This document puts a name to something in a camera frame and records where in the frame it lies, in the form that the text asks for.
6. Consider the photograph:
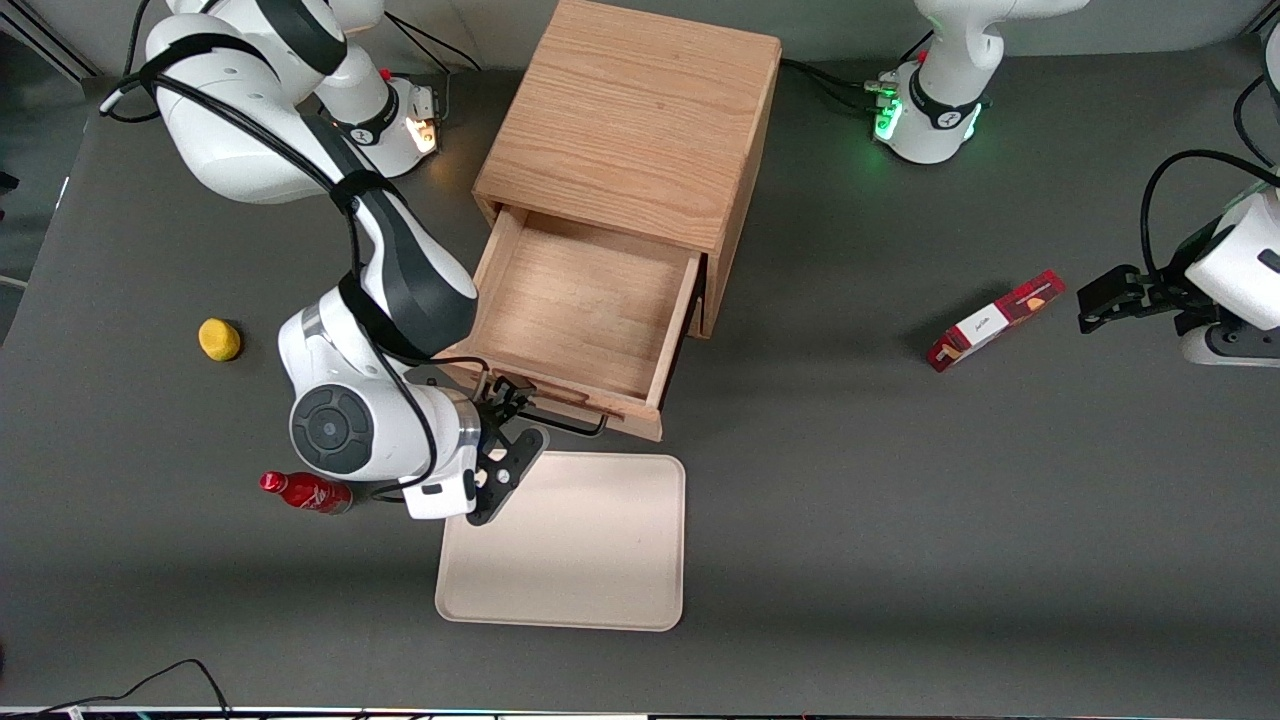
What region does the grey aluminium frame rail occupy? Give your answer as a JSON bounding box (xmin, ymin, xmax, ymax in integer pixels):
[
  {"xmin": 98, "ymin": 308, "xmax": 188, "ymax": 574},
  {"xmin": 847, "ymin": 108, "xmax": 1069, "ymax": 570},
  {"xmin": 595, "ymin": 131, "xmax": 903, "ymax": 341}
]
[{"xmin": 0, "ymin": 0, "xmax": 102, "ymax": 83}]

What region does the red soda bottle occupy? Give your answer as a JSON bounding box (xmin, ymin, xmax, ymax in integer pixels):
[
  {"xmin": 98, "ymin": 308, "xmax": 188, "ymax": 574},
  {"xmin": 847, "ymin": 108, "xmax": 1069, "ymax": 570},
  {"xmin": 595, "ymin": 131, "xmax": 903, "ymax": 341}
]
[{"xmin": 259, "ymin": 471, "xmax": 354, "ymax": 517}]

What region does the yellow lemon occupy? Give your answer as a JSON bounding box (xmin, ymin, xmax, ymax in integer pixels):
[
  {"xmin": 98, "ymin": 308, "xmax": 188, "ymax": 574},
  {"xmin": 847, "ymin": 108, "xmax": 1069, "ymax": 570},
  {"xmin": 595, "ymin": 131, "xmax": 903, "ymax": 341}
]
[{"xmin": 198, "ymin": 318, "xmax": 243, "ymax": 363}]

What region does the oak wooden drawer cabinet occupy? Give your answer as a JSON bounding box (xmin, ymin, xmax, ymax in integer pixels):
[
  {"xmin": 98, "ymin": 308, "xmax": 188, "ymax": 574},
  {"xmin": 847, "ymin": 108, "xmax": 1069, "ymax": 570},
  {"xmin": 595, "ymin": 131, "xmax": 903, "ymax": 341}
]
[{"xmin": 472, "ymin": 0, "xmax": 783, "ymax": 340}]

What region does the beige plastic tray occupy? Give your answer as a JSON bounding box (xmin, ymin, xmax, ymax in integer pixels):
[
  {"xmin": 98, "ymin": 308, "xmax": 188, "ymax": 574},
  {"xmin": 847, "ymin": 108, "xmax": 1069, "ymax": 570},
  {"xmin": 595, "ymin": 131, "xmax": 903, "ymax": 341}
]
[{"xmin": 435, "ymin": 451, "xmax": 688, "ymax": 633}]

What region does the red and white carton box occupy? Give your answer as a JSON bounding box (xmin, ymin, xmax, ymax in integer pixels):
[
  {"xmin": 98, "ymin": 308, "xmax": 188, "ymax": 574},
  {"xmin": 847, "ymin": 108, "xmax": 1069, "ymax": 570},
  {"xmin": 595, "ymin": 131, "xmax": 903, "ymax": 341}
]
[{"xmin": 925, "ymin": 269, "xmax": 1067, "ymax": 374}]

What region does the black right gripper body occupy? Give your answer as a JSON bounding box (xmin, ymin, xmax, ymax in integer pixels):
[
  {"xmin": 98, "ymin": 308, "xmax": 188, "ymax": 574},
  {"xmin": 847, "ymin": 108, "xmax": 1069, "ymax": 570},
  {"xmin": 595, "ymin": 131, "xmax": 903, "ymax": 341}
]
[{"xmin": 477, "ymin": 394, "xmax": 532, "ymax": 473}]

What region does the black right arm base cable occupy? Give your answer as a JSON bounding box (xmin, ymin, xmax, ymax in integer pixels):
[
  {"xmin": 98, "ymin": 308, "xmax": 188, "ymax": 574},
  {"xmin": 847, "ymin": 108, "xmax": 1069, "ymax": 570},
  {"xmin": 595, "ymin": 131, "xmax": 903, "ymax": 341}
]
[{"xmin": 384, "ymin": 12, "xmax": 484, "ymax": 123}]

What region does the black arm base cable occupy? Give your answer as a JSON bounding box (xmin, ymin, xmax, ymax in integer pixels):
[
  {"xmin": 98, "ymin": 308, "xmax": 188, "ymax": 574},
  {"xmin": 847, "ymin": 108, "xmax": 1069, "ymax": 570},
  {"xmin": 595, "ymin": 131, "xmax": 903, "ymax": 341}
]
[
  {"xmin": 384, "ymin": 12, "xmax": 484, "ymax": 123},
  {"xmin": 779, "ymin": 57, "xmax": 883, "ymax": 97},
  {"xmin": 800, "ymin": 70, "xmax": 888, "ymax": 114}
]

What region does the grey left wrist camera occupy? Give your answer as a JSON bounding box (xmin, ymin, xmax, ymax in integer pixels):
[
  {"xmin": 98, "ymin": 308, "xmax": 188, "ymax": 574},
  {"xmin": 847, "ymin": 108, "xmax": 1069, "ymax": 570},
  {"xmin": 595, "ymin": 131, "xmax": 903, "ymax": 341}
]
[{"xmin": 1179, "ymin": 322, "xmax": 1280, "ymax": 368}]

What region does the wooden drawer with wood grip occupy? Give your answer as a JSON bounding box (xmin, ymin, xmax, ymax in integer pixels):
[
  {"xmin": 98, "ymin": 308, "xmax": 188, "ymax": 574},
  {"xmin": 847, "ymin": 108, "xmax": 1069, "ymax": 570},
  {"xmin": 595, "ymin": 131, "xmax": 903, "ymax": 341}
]
[{"xmin": 434, "ymin": 203, "xmax": 707, "ymax": 443}]

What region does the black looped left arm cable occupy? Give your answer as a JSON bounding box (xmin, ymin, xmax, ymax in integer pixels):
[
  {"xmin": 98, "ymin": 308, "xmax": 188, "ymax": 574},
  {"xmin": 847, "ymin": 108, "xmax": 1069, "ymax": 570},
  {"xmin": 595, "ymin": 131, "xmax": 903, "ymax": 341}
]
[{"xmin": 1141, "ymin": 149, "xmax": 1280, "ymax": 278}]

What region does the black curved left arm cable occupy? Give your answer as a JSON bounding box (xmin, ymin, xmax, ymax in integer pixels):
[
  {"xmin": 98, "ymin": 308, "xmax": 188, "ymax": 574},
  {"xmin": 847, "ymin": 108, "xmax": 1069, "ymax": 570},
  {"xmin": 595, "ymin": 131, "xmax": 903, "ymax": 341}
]
[{"xmin": 1232, "ymin": 74, "xmax": 1280, "ymax": 168}]

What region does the black left arm base cable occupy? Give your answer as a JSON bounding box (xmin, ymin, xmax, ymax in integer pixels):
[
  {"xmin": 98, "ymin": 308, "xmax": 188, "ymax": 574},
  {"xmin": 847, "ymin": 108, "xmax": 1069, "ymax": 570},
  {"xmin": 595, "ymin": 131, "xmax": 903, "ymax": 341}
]
[
  {"xmin": 800, "ymin": 70, "xmax": 888, "ymax": 114},
  {"xmin": 779, "ymin": 57, "xmax": 883, "ymax": 97}
]

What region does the thin black table-edge cable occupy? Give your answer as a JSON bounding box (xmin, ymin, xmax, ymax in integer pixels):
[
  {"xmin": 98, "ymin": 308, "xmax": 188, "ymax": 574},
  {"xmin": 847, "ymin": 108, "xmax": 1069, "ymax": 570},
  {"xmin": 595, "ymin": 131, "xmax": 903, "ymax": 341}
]
[{"xmin": 0, "ymin": 657, "xmax": 234, "ymax": 720}]

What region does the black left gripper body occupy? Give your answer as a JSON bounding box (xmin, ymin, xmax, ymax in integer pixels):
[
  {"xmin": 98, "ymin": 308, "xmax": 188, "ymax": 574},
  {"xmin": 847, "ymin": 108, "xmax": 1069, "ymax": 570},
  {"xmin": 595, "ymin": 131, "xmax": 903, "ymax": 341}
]
[{"xmin": 1138, "ymin": 222, "xmax": 1229, "ymax": 337}]

